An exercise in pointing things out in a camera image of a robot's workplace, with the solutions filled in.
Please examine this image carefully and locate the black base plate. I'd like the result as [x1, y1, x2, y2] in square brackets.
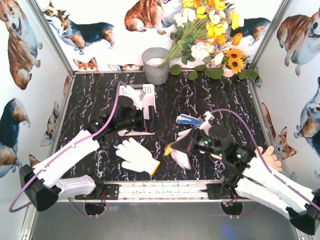
[74, 183, 120, 200]
[200, 183, 233, 200]

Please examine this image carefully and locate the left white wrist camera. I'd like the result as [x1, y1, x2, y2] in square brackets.
[119, 84, 146, 110]

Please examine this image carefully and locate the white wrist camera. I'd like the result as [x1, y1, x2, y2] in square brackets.
[198, 111, 213, 134]
[119, 84, 146, 110]

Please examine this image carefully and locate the white glove orange cuff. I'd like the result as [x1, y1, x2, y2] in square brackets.
[115, 137, 161, 176]

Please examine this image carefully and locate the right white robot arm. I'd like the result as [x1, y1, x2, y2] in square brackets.
[171, 125, 320, 235]

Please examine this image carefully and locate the grey metal bucket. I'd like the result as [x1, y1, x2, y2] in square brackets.
[141, 47, 169, 85]

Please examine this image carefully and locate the artificial flower bouquet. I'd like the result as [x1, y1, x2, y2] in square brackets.
[163, 0, 245, 66]

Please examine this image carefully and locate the sunflower pot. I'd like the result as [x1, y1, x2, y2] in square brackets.
[221, 48, 251, 78]

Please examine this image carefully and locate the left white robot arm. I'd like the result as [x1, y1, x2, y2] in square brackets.
[19, 95, 157, 212]

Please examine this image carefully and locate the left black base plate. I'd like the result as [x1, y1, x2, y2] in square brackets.
[74, 183, 120, 200]

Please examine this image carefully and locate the white plastic storage basket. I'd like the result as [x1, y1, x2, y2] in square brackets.
[110, 84, 160, 137]

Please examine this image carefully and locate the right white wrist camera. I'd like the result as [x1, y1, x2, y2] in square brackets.
[198, 111, 213, 134]

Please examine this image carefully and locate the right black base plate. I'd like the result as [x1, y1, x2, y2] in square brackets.
[200, 183, 233, 200]

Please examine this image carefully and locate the blue dotted work glove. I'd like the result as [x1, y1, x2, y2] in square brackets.
[175, 114, 202, 127]

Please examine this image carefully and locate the yellow dotted work glove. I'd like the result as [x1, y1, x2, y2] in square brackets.
[164, 143, 172, 157]

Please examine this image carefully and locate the front aluminium rail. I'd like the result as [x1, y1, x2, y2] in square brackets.
[67, 180, 241, 203]

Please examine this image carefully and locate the white knit glove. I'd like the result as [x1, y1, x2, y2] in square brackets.
[170, 128, 191, 170]

